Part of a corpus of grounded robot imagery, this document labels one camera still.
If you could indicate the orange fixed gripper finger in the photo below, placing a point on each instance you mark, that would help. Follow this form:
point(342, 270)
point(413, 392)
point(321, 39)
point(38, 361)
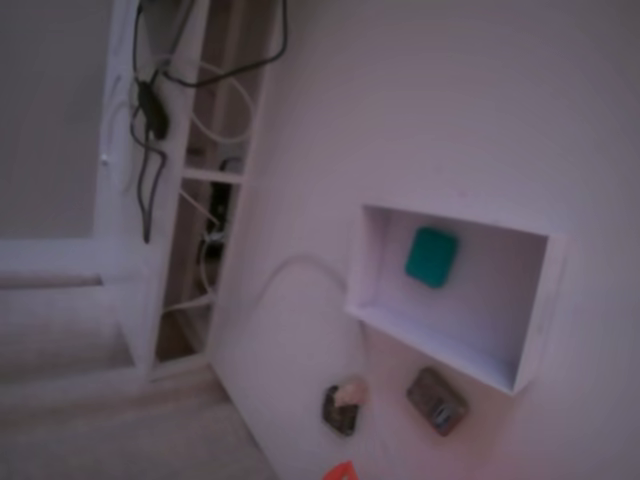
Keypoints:
point(342, 472)

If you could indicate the green cube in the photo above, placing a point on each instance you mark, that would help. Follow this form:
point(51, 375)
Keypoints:
point(430, 257)

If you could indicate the white cardboard box bin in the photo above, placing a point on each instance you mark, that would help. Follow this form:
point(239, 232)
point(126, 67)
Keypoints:
point(450, 325)

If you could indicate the small black box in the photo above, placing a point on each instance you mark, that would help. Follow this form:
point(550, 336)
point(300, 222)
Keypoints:
point(340, 420)
point(435, 402)

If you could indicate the black plug block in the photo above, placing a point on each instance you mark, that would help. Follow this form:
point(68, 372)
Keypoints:
point(220, 200)

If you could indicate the black inline adapter block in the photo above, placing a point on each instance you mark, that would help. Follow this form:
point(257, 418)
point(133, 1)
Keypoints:
point(152, 112)

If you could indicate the white furniture frame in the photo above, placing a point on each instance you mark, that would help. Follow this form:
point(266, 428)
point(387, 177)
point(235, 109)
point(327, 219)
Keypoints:
point(125, 200)

